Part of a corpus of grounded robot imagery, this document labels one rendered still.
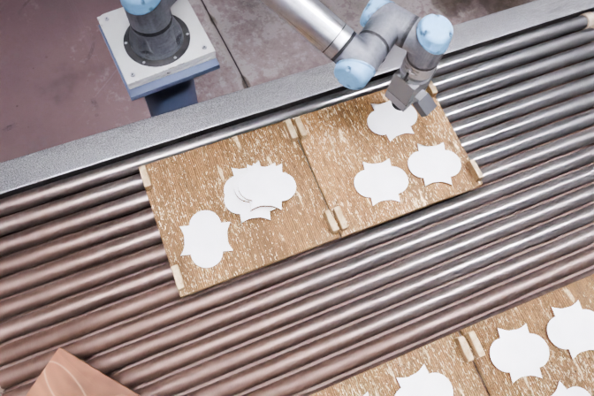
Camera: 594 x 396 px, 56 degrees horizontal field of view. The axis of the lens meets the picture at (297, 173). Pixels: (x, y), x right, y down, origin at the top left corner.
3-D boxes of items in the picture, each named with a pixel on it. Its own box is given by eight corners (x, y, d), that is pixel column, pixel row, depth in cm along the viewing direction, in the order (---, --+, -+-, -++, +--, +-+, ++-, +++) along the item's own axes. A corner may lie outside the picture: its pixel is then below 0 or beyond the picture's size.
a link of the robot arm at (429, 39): (426, 3, 118) (462, 23, 117) (412, 35, 128) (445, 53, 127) (409, 28, 115) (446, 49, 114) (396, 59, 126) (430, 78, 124)
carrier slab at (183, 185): (139, 169, 144) (138, 166, 143) (287, 121, 153) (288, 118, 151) (180, 298, 133) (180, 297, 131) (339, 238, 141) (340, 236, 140)
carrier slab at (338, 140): (290, 121, 153) (290, 118, 151) (422, 79, 161) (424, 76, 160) (340, 238, 141) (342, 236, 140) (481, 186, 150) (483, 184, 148)
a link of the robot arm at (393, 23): (354, 19, 117) (399, 45, 116) (379, -15, 121) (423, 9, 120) (347, 41, 125) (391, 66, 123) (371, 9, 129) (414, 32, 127)
